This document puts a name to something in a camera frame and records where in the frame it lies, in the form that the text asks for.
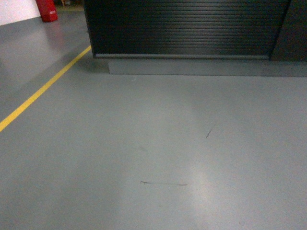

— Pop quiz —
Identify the black checkout counter cabinet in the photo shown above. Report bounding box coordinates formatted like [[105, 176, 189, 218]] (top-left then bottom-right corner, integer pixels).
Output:
[[84, 0, 307, 77]]

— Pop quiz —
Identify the red fire extinguisher box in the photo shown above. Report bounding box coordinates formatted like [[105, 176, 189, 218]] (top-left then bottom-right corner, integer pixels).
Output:
[[36, 0, 58, 23]]

